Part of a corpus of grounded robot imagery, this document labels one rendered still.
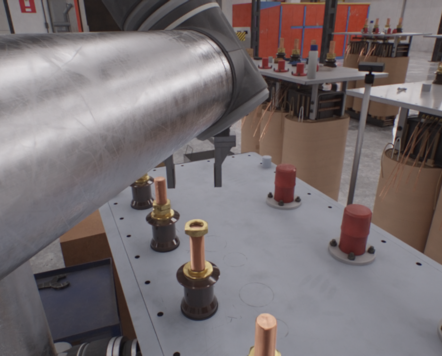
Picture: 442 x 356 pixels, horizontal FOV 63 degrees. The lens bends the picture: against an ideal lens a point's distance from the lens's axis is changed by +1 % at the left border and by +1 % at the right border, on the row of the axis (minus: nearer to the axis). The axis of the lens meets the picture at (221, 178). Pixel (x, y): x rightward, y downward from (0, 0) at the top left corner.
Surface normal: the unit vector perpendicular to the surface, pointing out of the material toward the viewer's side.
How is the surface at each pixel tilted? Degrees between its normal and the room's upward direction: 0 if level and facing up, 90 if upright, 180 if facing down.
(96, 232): 0
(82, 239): 90
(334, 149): 90
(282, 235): 0
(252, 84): 59
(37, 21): 90
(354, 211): 4
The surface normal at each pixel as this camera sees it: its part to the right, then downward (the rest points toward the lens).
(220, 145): 0.05, 0.40
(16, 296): 0.81, 0.11
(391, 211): -0.84, 0.22
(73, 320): 0.00, -0.91
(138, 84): 0.86, -0.29
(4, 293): 0.66, 0.17
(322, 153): 0.42, 0.36
